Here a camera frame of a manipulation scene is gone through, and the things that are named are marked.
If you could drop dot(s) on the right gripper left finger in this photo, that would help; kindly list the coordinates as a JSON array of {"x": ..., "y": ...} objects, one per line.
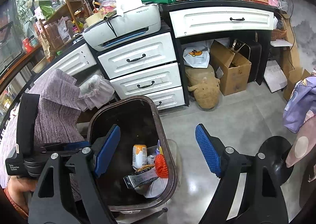
[{"x": 53, "y": 201}]

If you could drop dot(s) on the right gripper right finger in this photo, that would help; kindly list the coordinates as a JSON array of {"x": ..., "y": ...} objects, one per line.
[{"x": 262, "y": 200}]

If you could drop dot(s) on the orange juice bottle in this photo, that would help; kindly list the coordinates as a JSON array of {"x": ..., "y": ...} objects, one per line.
[{"x": 139, "y": 156}]

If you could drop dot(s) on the orange foam fruit net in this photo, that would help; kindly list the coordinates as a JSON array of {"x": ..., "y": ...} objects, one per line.
[{"x": 161, "y": 167}]

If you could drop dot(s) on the purple snack bag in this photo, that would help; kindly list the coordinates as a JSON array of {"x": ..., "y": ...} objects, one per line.
[{"x": 159, "y": 149}]

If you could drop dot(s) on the dark brown trash bin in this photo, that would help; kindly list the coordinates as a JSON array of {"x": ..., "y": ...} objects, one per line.
[{"x": 142, "y": 173}]

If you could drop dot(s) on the person's left hand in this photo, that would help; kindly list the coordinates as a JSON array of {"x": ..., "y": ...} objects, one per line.
[{"x": 15, "y": 192}]

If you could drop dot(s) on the black round stool base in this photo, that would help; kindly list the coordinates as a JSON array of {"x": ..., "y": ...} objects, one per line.
[{"x": 276, "y": 150}]

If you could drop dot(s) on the purple patterned cloth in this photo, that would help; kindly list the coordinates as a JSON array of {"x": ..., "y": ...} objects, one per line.
[{"x": 301, "y": 105}]

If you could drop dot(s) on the white curved cabinet panel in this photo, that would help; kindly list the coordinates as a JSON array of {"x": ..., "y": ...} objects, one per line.
[{"x": 75, "y": 59}]

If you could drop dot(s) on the red tin can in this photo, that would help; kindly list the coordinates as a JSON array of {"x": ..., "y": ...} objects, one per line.
[{"x": 27, "y": 46}]

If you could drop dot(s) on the white middle drawer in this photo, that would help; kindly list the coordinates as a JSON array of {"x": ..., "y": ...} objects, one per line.
[{"x": 148, "y": 81}]

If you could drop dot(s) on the glass terrarium tank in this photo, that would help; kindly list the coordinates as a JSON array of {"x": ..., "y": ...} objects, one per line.
[{"x": 11, "y": 46}]

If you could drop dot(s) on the brown plush toy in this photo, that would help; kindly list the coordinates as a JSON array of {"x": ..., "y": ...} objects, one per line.
[{"x": 204, "y": 86}]

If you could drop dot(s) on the white upper drawer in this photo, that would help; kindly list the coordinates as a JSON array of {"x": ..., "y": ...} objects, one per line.
[{"x": 139, "y": 55}]

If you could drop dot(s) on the white printer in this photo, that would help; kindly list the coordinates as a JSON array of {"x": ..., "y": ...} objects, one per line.
[{"x": 133, "y": 24}]

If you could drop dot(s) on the brown cardboard box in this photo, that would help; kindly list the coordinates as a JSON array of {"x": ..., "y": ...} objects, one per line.
[{"x": 232, "y": 69}]

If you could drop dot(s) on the wooden shelf rack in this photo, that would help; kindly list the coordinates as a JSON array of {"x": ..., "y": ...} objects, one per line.
[{"x": 58, "y": 26}]

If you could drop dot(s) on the white bag orange logo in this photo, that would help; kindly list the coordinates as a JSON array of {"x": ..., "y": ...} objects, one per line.
[{"x": 196, "y": 55}]

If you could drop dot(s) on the white desk drawer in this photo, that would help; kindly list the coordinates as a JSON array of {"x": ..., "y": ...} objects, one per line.
[{"x": 194, "y": 21}]

